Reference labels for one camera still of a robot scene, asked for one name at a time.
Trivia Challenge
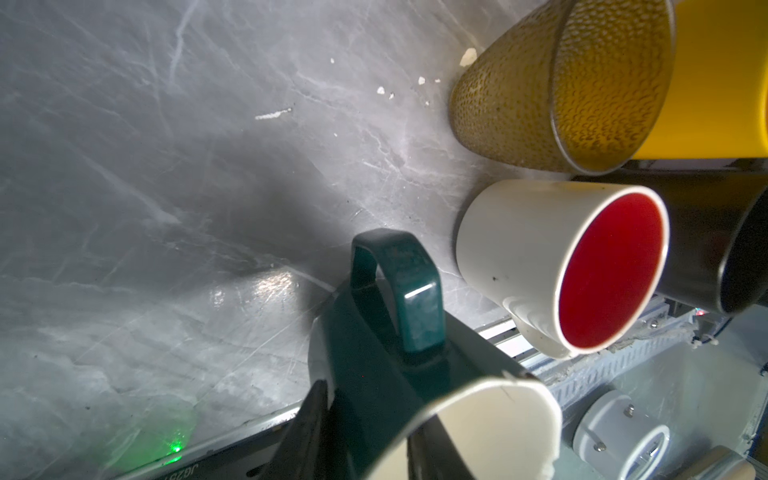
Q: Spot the yellow mug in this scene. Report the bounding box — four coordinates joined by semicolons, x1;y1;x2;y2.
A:
634;0;767;160

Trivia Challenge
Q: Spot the green mug cream interior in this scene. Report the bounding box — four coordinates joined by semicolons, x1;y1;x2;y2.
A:
308;228;562;479

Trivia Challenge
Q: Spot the white mug red interior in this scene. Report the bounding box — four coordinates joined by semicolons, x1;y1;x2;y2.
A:
456;180;670;359

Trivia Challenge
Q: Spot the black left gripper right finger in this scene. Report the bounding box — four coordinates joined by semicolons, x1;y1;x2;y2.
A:
407;415;474;479

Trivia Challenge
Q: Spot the black mug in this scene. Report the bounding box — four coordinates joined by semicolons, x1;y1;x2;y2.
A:
575;170;767;316

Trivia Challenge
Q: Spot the olive textured glass tumbler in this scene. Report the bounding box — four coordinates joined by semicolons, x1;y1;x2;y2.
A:
449;1;676;176

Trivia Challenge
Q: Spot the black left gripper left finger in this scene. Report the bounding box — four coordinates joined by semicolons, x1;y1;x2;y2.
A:
260;380;329;480

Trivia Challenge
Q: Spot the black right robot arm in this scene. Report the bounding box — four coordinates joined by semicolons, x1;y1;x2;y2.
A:
572;390;757;479

